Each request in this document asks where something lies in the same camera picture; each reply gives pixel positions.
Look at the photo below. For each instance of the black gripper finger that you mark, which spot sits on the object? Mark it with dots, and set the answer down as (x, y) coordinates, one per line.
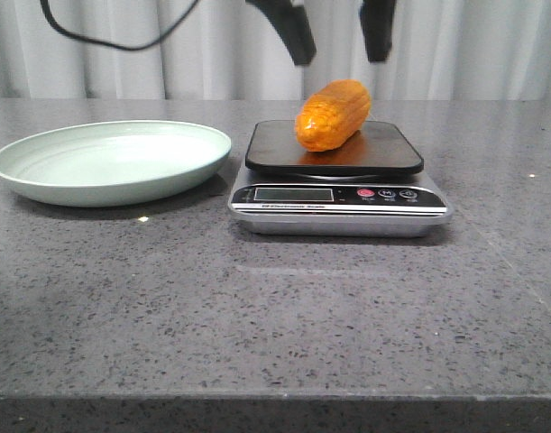
(290, 22)
(376, 19)

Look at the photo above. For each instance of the orange corn cob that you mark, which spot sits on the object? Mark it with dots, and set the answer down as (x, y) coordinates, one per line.
(332, 115)

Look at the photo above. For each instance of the white pleated curtain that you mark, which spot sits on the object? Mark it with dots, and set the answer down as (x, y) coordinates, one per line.
(220, 50)

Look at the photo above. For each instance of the silver black kitchen scale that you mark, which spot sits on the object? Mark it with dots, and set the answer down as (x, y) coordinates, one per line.
(374, 185)

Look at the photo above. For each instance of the pale green round plate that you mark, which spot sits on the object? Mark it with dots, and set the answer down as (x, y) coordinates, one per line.
(113, 164)

